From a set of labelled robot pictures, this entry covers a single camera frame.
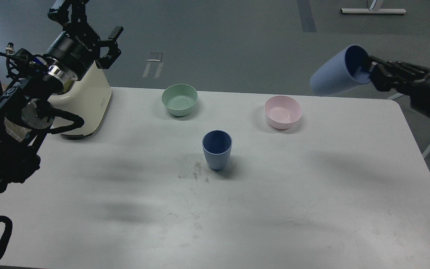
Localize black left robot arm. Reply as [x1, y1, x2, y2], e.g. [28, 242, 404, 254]
[0, 2, 124, 260]

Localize cream white toaster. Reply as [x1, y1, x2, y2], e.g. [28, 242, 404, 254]
[49, 64, 112, 140]

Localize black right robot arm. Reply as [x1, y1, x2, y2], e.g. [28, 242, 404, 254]
[45, 0, 430, 118]

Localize blue cup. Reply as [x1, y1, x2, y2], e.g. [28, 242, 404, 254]
[309, 44, 371, 96]
[202, 130, 233, 170]

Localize green bowl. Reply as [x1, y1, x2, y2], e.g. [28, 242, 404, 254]
[161, 84, 198, 117]

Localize white table foot bar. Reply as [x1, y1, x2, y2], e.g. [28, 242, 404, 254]
[340, 0, 407, 15]

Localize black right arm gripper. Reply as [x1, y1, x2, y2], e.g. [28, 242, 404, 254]
[359, 56, 430, 98]

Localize pink bowl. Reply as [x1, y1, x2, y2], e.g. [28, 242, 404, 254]
[264, 95, 303, 130]

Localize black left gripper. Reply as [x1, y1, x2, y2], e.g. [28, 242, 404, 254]
[43, 0, 124, 81]

